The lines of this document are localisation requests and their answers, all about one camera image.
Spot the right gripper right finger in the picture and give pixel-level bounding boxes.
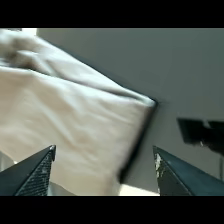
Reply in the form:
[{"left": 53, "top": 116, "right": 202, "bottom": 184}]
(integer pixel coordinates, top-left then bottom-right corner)
[{"left": 152, "top": 145, "right": 224, "bottom": 197}]

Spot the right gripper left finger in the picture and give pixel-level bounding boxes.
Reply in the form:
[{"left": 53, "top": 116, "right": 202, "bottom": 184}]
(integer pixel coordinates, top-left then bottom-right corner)
[{"left": 0, "top": 144, "right": 57, "bottom": 197}]

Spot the brown shirt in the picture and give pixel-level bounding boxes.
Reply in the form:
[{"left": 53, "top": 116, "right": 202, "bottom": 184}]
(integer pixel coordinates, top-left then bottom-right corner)
[{"left": 0, "top": 28, "right": 158, "bottom": 196}]

